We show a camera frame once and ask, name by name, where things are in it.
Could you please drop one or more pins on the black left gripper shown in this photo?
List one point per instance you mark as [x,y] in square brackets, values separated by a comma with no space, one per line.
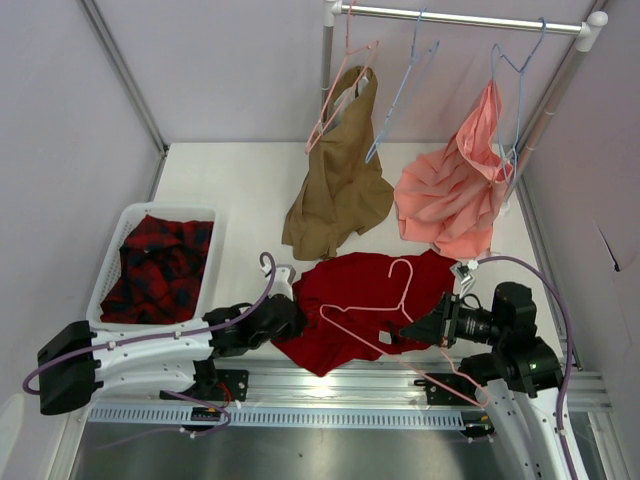
[295,327]

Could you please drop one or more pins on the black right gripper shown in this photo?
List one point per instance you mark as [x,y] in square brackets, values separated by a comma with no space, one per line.
[445,325]

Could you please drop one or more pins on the red skirt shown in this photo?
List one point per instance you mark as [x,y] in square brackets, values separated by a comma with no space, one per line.
[357,304]

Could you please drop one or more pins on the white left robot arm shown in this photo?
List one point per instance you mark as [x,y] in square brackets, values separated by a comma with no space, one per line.
[80,364]

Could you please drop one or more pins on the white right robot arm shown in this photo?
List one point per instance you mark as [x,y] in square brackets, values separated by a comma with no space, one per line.
[518,383]

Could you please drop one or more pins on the salmon pink skirt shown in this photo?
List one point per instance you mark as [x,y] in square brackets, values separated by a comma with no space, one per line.
[451,197]

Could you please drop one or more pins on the tan brown skirt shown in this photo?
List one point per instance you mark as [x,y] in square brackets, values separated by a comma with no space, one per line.
[340,194]

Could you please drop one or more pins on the blue hanger with pink skirt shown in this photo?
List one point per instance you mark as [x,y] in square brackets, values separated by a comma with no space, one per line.
[509,159]

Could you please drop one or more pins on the light blue empty hanger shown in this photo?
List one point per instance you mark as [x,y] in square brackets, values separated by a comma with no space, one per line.
[415,73]

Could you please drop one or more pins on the pink hanger with brown skirt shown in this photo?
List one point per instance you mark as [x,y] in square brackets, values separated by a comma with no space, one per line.
[355,65]

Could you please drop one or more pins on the white plastic basket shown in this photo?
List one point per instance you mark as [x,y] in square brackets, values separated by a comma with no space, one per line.
[130,218]

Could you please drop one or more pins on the red plaid garment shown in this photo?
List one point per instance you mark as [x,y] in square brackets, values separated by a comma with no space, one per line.
[162,266]

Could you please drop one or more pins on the metal clothes rack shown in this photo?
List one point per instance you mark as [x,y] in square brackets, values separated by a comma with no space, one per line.
[585,36]

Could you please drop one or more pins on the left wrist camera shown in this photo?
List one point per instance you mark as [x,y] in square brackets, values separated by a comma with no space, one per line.
[283,283]

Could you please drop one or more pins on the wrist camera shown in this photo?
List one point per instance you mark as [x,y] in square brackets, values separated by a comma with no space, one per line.
[283,283]
[464,275]

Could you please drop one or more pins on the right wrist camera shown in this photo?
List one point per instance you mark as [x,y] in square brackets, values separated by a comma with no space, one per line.
[464,275]

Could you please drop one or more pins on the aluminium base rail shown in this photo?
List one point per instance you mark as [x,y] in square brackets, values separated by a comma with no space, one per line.
[360,395]

